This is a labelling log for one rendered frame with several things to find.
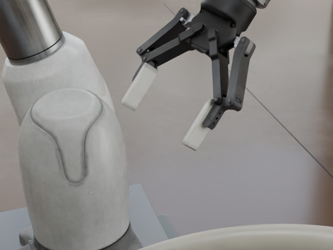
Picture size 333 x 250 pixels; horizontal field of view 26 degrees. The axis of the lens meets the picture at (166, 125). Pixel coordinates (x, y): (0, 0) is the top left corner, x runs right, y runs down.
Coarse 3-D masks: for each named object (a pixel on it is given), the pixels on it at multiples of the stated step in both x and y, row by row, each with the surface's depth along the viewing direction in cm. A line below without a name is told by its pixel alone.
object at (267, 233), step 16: (256, 224) 53; (272, 224) 52; (288, 224) 52; (304, 224) 51; (176, 240) 54; (192, 240) 53; (208, 240) 53; (224, 240) 52; (240, 240) 52; (256, 240) 52; (272, 240) 51; (288, 240) 50; (304, 240) 50; (320, 240) 49
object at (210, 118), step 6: (216, 108) 96; (222, 108) 96; (228, 108) 96; (234, 108) 95; (210, 114) 96; (216, 114) 96; (222, 114) 97; (204, 120) 97; (210, 120) 96; (216, 120) 96; (210, 126) 96
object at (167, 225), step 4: (160, 216) 142; (164, 216) 142; (160, 220) 141; (164, 220) 141; (168, 220) 141; (164, 224) 140; (168, 224) 140; (164, 228) 139; (168, 228) 139; (172, 228) 139; (168, 232) 137; (172, 232) 137; (168, 236) 136; (172, 236) 136; (176, 236) 136
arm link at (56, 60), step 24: (0, 0) 111; (24, 0) 112; (48, 0) 117; (0, 24) 113; (24, 24) 113; (48, 24) 116; (24, 48) 115; (48, 48) 116; (72, 48) 118; (24, 72) 116; (48, 72) 115; (72, 72) 117; (96, 72) 122; (24, 96) 117
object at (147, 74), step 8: (144, 64) 105; (144, 72) 105; (152, 72) 106; (136, 80) 105; (144, 80) 106; (152, 80) 107; (136, 88) 105; (144, 88) 106; (128, 96) 105; (136, 96) 106; (128, 104) 106; (136, 104) 107
